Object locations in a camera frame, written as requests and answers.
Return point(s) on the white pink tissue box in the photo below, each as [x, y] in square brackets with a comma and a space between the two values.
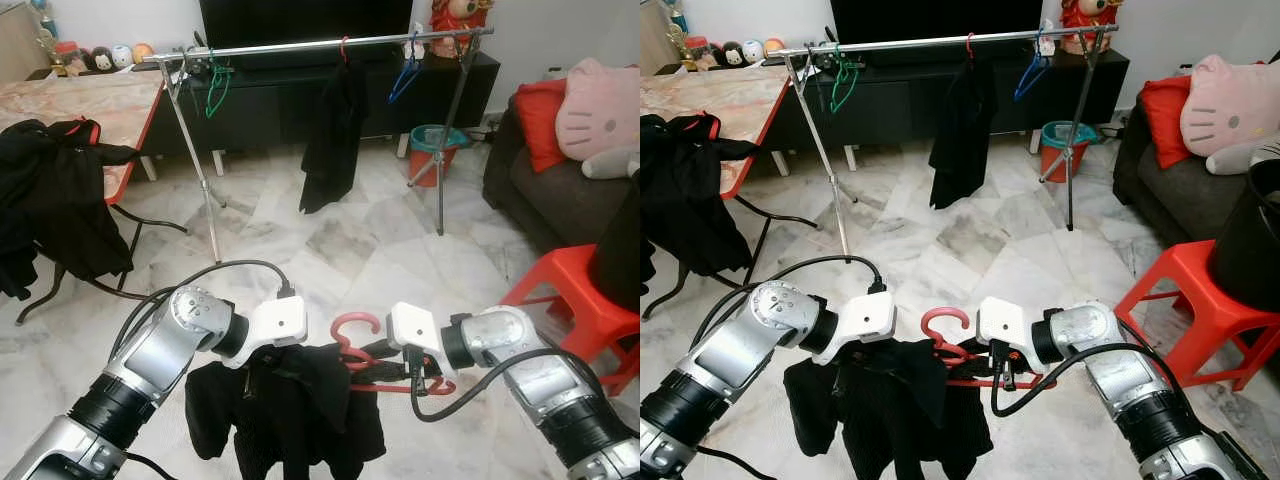
[1045, 42]
[414, 45]

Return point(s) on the jar with red lid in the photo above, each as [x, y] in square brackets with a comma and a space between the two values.
[702, 53]
[68, 58]

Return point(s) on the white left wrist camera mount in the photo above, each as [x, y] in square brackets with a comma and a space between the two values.
[865, 318]
[275, 322]

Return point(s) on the black shirt with green print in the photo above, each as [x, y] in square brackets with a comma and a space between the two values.
[962, 135]
[335, 140]

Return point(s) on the black bucket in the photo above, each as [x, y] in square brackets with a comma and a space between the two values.
[620, 250]
[1250, 240]

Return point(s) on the beige wooden cabinet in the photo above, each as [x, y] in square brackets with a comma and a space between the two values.
[660, 35]
[20, 40]

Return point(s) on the red laughing Buddha statue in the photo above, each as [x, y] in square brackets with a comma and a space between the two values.
[1085, 18]
[455, 20]

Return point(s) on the plain black shirt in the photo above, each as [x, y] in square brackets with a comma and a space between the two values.
[290, 420]
[890, 420]

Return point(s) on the red cushion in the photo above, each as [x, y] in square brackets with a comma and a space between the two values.
[540, 125]
[1168, 120]

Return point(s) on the white round toy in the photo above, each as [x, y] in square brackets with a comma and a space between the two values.
[754, 52]
[122, 56]

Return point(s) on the metal clothes rack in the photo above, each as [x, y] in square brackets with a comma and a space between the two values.
[300, 46]
[930, 41]

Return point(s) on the pink cat face pillow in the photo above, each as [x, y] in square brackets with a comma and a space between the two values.
[1225, 110]
[600, 110]

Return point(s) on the black clothes heap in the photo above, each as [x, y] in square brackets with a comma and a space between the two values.
[60, 200]
[690, 200]

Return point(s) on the red bin with teal bag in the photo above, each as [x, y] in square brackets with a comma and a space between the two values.
[1058, 160]
[430, 165]

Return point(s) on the black television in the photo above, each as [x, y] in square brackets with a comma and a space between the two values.
[300, 20]
[930, 18]

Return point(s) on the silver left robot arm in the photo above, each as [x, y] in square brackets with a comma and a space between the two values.
[740, 345]
[160, 345]

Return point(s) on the red plastic stool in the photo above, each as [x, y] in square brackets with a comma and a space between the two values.
[1180, 275]
[560, 280]

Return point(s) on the red plastic hanger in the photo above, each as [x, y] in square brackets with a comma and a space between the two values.
[343, 45]
[969, 42]

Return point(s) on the green plastic hanger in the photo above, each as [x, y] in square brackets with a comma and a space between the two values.
[838, 95]
[210, 100]

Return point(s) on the dark brown sofa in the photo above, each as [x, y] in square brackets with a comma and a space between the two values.
[1180, 190]
[560, 200]

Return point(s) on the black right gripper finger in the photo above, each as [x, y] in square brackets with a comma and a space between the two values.
[972, 346]
[382, 349]

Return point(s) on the marble table with red edge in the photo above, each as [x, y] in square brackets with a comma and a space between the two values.
[700, 95]
[60, 100]

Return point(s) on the black TV cabinet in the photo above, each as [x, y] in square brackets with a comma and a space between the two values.
[900, 105]
[270, 110]

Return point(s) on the orange round toy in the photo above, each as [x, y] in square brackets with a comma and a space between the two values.
[143, 53]
[775, 48]

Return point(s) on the blue plastic hanger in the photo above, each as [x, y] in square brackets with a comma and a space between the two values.
[1025, 88]
[400, 90]

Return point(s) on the black round toy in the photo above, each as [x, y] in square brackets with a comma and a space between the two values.
[733, 54]
[101, 58]

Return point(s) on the red hanger with pink hook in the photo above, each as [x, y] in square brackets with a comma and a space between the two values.
[940, 315]
[352, 320]

